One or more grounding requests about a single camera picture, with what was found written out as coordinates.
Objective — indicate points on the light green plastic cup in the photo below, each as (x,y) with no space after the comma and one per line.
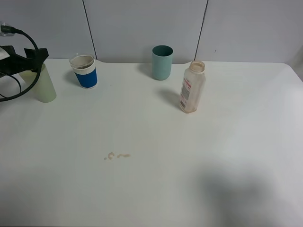
(43,89)

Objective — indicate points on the teal plastic cup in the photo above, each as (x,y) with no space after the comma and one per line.
(162,57)

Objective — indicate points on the blue and white paper cup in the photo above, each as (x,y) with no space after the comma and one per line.
(83,66)

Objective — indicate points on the clear plastic beverage bottle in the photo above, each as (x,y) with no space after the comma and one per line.
(193,83)

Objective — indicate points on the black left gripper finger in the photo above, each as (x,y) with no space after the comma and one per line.
(7,53)
(33,60)

